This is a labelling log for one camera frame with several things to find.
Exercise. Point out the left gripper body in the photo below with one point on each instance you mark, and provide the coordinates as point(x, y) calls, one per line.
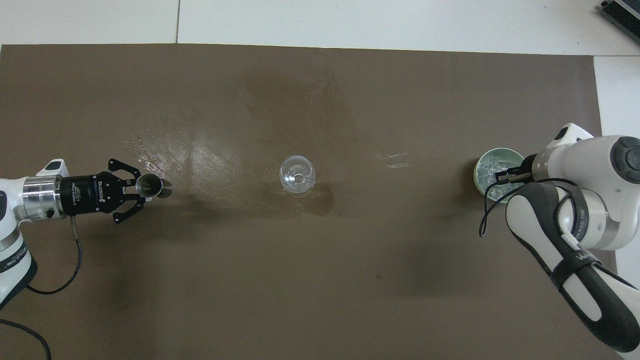
point(85, 195)

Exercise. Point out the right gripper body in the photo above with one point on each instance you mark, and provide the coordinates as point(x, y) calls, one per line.
point(528, 165)

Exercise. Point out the small steel measuring cup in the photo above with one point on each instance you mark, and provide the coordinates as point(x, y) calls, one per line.
point(149, 186)

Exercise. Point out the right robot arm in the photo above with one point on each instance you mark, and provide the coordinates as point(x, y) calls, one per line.
point(590, 210)

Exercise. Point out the clear ice cubes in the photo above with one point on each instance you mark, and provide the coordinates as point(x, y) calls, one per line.
point(492, 167)

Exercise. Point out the clear wine glass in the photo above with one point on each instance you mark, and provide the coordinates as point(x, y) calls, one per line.
point(297, 176)

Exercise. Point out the pale green bowl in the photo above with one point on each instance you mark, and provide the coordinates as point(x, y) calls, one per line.
point(478, 175)

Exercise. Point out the dark ribbed device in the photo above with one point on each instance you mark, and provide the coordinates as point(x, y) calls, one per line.
point(622, 15)

